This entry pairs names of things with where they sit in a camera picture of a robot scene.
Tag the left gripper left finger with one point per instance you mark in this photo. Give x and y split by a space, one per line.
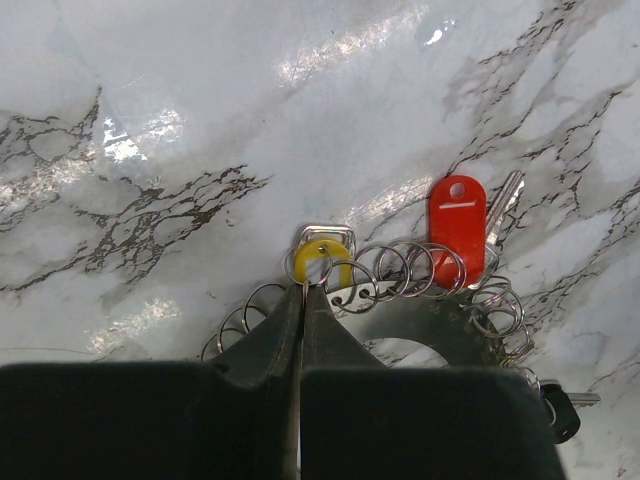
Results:
231 417

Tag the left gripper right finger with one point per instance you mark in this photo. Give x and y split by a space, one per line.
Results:
410 416

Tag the yellow key tag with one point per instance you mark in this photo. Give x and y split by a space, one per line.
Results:
316 260

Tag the black head key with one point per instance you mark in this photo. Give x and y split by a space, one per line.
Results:
561 407

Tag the red key tag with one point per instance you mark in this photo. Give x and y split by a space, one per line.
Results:
457 208

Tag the silver key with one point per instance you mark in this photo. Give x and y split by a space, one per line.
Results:
504 201

